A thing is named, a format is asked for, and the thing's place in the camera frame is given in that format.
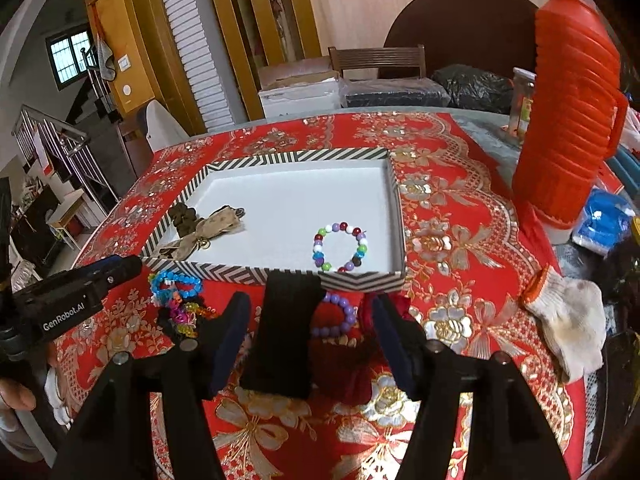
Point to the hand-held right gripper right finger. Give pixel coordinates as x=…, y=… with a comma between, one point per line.
x=392, y=340

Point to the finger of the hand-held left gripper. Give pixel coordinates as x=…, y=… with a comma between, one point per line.
x=112, y=270

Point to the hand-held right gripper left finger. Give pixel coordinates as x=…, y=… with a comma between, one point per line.
x=231, y=345

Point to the red satin bow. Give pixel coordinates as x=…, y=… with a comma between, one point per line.
x=350, y=370

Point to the black pouch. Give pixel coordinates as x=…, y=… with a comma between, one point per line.
x=282, y=335

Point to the black scrunchie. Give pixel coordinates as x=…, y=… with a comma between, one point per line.
x=167, y=312

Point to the striped cardboard box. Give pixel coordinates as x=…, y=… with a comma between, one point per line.
x=290, y=195

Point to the person's left hand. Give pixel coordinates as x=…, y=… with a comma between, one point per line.
x=17, y=395

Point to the small wooden desk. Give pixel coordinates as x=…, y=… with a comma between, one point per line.
x=65, y=210

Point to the dark brown scrunchie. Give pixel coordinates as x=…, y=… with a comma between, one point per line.
x=181, y=217

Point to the beige bow hair clip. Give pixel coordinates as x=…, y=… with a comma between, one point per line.
x=215, y=225

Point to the red floral tablecloth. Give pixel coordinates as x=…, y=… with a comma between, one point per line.
x=450, y=220

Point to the metal stair railing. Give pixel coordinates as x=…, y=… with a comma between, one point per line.
x=65, y=145

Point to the white plastic seat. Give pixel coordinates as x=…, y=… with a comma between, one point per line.
x=162, y=127

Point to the white work glove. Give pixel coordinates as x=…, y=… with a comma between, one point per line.
x=570, y=320

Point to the hanging grey cloth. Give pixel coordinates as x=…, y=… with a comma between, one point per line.
x=106, y=60

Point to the window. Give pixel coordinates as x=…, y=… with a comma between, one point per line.
x=70, y=57

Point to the white ribbed panel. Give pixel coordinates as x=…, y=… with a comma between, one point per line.
x=195, y=45

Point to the blue packet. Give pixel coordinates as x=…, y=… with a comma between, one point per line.
x=602, y=220

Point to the dark wrapped box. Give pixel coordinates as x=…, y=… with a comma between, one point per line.
x=395, y=92

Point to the white foam box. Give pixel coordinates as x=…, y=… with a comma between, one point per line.
x=300, y=100

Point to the black plastic bag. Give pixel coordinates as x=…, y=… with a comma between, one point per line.
x=475, y=87

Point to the dark wooden chair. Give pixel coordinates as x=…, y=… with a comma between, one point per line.
x=375, y=57

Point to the orange thermos jug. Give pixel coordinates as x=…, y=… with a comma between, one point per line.
x=570, y=110

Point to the round dark brown tabletop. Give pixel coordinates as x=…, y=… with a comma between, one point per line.
x=460, y=25

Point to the white light switch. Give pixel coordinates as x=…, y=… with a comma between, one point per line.
x=125, y=63

